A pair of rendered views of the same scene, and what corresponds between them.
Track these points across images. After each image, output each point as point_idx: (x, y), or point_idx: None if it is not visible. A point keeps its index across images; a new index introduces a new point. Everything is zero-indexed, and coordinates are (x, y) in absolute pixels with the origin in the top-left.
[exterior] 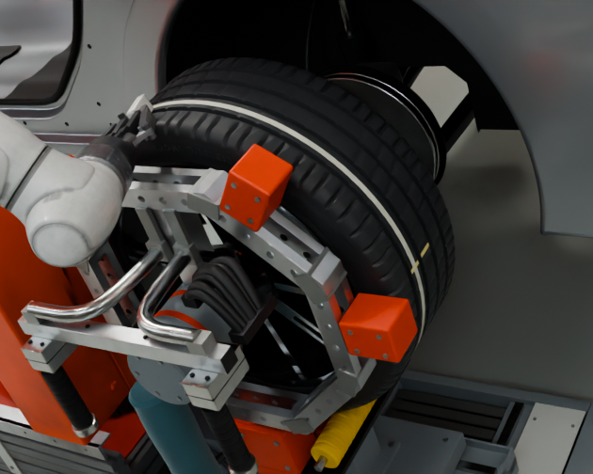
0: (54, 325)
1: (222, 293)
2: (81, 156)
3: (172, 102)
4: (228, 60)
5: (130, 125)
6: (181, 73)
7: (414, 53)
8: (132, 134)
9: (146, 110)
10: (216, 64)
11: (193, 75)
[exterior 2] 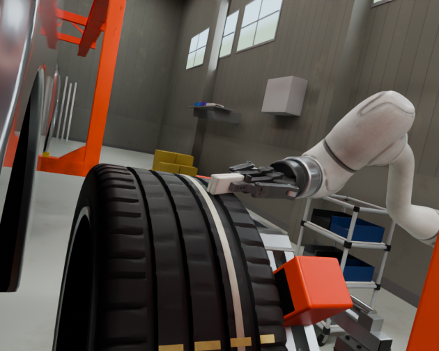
0: (355, 313)
1: None
2: (304, 157)
3: (194, 181)
4: (113, 166)
5: (253, 170)
6: (122, 196)
7: None
8: (259, 167)
9: (234, 166)
10: (120, 170)
11: (143, 178)
